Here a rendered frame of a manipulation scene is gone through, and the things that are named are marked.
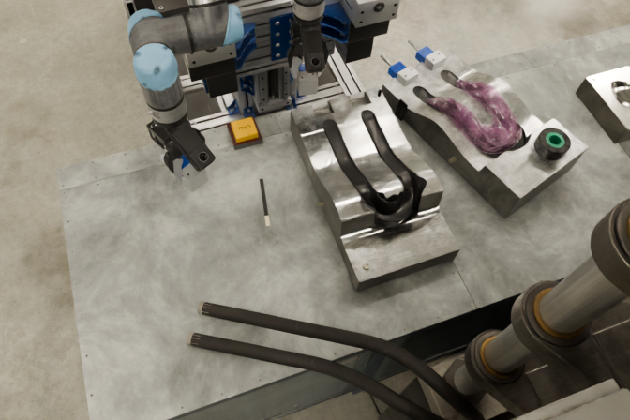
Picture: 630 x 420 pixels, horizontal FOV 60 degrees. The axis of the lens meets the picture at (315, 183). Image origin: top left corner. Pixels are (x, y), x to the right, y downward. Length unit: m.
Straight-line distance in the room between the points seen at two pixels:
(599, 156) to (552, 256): 0.37
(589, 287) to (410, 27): 2.46
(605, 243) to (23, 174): 2.36
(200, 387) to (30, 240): 1.37
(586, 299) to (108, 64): 2.54
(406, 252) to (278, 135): 0.49
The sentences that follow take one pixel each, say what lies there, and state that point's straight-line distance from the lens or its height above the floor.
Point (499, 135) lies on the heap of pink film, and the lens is 1.51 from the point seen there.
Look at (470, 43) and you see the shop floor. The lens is 3.06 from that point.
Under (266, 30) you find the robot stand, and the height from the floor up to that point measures 0.86.
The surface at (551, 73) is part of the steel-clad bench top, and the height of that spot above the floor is 0.80.
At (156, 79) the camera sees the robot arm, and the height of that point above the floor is 1.28.
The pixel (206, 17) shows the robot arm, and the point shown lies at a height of 1.29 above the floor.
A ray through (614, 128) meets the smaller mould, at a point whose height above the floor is 0.84.
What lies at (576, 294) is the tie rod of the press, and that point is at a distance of 0.75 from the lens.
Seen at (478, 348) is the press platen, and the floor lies 1.04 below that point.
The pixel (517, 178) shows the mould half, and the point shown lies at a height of 0.91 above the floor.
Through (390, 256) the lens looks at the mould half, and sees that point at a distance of 1.30.
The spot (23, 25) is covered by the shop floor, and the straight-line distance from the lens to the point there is 3.27.
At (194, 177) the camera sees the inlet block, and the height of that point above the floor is 0.95.
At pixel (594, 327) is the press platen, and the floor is 1.29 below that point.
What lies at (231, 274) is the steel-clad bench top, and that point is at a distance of 1.33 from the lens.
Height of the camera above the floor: 2.03
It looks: 59 degrees down
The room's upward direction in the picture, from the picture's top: 4 degrees clockwise
